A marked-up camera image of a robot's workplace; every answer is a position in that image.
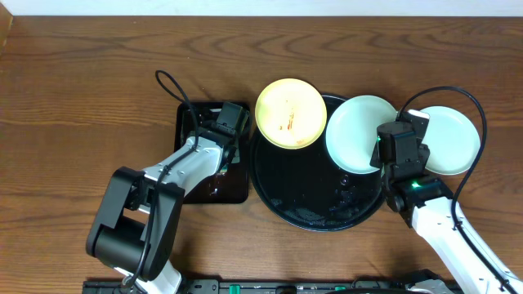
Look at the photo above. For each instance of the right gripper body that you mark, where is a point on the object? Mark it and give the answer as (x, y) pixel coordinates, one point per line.
(422, 155)

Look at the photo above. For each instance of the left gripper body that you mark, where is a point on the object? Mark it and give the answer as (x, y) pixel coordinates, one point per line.
(206, 123)

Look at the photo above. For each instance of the light blue plate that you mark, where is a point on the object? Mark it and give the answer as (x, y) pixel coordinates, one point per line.
(351, 133)
(452, 139)

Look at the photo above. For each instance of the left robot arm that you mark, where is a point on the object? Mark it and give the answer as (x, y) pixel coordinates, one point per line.
(135, 226)

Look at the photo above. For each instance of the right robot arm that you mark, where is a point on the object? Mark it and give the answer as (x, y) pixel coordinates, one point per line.
(430, 208)

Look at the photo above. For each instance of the black rectangular water tray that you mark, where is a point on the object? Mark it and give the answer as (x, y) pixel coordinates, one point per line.
(230, 184)

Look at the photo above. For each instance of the black round tray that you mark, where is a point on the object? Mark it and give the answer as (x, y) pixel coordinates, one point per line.
(307, 189)

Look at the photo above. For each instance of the yellow plate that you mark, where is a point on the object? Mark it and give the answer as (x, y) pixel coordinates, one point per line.
(290, 113)

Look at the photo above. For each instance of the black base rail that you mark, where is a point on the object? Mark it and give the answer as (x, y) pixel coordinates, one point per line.
(421, 281)

